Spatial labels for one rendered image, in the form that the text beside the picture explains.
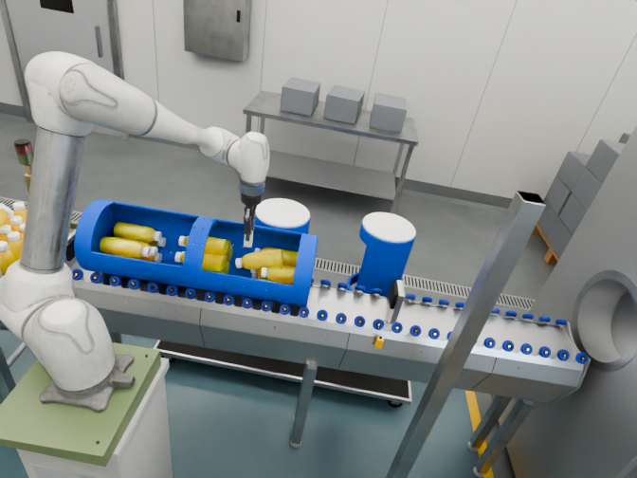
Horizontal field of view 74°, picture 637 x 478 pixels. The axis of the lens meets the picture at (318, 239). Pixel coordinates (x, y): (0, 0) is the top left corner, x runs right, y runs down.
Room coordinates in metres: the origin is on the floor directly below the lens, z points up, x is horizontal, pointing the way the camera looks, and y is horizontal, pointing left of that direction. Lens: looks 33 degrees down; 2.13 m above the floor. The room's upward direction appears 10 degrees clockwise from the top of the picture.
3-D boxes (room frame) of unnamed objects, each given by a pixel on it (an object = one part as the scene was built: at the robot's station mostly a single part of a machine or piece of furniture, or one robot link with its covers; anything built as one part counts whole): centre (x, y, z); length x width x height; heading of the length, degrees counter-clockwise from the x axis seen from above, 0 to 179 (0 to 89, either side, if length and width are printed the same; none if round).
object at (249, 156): (1.34, 0.28, 1.54); 0.13 x 0.11 x 0.16; 59
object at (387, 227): (1.89, -0.35, 1.03); 0.28 x 0.28 x 0.01
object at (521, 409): (1.28, -1.05, 0.31); 0.06 x 0.06 x 0.63; 1
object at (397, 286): (1.34, -0.35, 1.00); 0.10 x 0.04 x 0.15; 1
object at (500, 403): (1.42, -1.05, 0.31); 0.06 x 0.06 x 0.63; 1
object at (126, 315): (1.34, -0.07, 0.79); 2.17 x 0.29 x 0.34; 91
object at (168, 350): (1.82, 0.07, 0.08); 1.50 x 0.52 x 0.15; 89
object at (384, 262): (1.89, -0.35, 0.59); 0.28 x 0.28 x 0.88
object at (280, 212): (1.85, 0.20, 1.03); 0.28 x 0.28 x 0.01
